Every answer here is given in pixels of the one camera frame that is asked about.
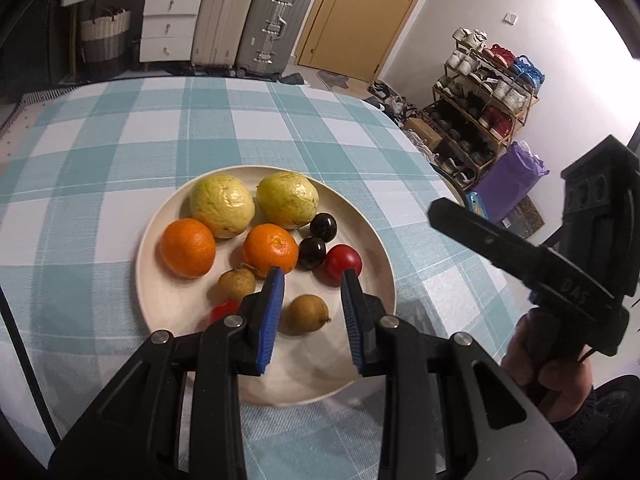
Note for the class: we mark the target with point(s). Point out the beige suitcase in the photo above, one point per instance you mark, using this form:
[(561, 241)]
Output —
[(222, 15)]

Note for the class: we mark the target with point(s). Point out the yellow guava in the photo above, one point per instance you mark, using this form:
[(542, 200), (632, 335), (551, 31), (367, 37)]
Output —
[(222, 205), (287, 200)]

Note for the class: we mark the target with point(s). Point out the silver suitcase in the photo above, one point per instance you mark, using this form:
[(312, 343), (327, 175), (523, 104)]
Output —
[(272, 25)]

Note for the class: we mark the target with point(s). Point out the person's right hand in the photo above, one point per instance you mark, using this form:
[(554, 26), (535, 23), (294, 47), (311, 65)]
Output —
[(560, 385)]

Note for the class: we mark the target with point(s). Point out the white woven rug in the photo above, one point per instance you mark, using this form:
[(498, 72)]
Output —
[(30, 102)]

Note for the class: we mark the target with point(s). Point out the grey floor mat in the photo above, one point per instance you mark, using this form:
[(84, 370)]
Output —
[(332, 80)]

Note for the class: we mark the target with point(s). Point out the white light switch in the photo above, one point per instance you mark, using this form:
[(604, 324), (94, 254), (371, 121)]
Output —
[(510, 18)]

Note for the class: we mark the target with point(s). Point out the white desk with drawers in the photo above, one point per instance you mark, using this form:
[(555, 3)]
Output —
[(167, 25)]

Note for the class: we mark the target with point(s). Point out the wooden shoe rack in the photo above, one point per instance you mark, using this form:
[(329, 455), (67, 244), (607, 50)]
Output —
[(480, 110)]

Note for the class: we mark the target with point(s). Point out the woven laundry basket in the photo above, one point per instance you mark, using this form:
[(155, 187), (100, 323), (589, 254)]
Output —
[(105, 35)]

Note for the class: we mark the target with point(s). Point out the teal checked tablecloth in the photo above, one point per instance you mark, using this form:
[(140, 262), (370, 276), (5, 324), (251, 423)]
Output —
[(100, 160)]

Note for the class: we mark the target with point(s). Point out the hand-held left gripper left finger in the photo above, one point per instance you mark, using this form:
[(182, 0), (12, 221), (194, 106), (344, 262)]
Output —
[(267, 325)]

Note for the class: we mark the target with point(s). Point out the brown longan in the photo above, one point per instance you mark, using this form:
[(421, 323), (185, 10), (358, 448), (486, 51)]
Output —
[(235, 284), (302, 314)]

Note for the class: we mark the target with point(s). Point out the red tomato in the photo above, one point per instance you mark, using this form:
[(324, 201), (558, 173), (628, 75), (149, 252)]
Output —
[(342, 262), (222, 311)]

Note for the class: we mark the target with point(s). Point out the pile of shoes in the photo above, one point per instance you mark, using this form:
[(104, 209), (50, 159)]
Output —
[(395, 102)]

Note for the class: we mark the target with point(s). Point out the orange tangerine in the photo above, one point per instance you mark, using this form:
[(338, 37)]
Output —
[(270, 250), (187, 249)]

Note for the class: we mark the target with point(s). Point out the person's right forearm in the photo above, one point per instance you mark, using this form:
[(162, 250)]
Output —
[(605, 420)]

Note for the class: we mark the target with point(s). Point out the dark purple plum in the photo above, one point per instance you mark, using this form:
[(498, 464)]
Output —
[(323, 226), (312, 253)]

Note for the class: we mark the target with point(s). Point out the wooden door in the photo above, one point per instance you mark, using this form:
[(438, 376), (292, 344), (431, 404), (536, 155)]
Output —
[(360, 15)]

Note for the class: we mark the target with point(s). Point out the purple bag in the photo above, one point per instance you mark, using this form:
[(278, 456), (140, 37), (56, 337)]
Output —
[(510, 180)]

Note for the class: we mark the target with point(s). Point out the brown cardboard box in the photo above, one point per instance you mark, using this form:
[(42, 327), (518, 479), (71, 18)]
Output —
[(422, 132)]

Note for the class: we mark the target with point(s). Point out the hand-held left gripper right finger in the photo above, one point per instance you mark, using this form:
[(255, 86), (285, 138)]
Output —
[(352, 325)]

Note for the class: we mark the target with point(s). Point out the cream round plate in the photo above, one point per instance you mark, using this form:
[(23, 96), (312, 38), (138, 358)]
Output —
[(310, 365)]

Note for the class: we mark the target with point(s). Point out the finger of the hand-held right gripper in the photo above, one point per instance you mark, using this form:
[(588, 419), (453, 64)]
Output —
[(480, 235)]

